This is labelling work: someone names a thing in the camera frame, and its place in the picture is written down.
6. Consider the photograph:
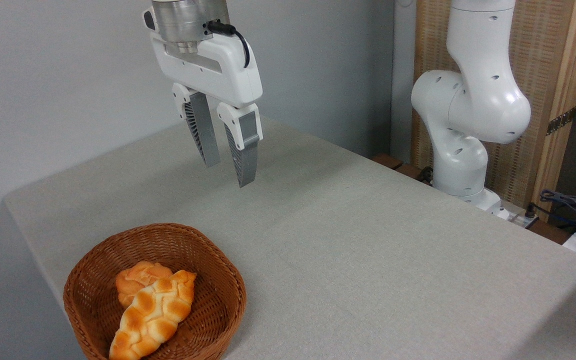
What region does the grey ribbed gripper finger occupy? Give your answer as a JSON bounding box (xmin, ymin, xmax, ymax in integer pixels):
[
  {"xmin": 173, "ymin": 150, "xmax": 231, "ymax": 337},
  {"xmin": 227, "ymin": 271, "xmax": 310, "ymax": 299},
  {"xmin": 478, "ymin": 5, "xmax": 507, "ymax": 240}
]
[
  {"xmin": 216, "ymin": 102, "xmax": 264, "ymax": 189},
  {"xmin": 171, "ymin": 82, "xmax": 221, "ymax": 168}
]

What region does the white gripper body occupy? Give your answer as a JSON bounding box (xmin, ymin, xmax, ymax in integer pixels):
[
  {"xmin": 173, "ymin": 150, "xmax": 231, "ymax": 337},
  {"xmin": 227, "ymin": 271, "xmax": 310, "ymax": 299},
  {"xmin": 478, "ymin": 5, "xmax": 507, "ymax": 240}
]
[{"xmin": 142, "ymin": 7, "xmax": 264, "ymax": 109}]

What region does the braided golden bread loaf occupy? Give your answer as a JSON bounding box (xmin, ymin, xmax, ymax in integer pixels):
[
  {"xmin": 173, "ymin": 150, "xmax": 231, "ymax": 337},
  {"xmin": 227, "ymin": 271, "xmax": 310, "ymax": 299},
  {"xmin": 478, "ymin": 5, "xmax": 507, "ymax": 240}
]
[{"xmin": 109, "ymin": 270, "xmax": 197, "ymax": 360}]

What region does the round golden bread roll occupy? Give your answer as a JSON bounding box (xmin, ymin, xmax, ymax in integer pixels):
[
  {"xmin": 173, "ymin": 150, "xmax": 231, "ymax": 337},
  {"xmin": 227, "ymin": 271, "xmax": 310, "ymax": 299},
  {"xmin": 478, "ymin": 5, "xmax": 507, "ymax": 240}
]
[{"xmin": 115, "ymin": 260, "xmax": 174, "ymax": 308}]

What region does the brown wicker basket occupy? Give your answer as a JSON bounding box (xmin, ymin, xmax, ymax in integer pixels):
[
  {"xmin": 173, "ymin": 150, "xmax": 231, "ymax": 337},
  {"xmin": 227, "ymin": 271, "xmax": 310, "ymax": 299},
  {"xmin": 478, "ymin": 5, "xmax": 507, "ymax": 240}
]
[{"xmin": 63, "ymin": 223, "xmax": 247, "ymax": 360}]

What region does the dark metal screen hinge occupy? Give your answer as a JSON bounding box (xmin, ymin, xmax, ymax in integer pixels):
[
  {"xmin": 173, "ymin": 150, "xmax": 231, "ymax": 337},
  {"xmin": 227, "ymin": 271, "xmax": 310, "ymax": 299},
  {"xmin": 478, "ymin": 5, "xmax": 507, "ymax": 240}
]
[{"xmin": 546, "ymin": 106, "xmax": 576, "ymax": 136}]

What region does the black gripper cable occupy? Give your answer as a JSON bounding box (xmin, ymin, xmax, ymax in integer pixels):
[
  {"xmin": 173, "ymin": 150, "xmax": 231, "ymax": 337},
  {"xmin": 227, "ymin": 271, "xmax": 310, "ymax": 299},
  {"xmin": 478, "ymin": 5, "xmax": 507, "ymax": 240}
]
[{"xmin": 207, "ymin": 20, "xmax": 251, "ymax": 69}]

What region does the tangled dark cables bundle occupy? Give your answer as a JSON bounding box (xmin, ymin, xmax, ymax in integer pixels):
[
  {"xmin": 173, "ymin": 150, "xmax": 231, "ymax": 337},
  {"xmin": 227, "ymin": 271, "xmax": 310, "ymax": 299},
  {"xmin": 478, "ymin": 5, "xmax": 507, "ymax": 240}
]
[{"xmin": 539, "ymin": 189, "xmax": 576, "ymax": 236}]

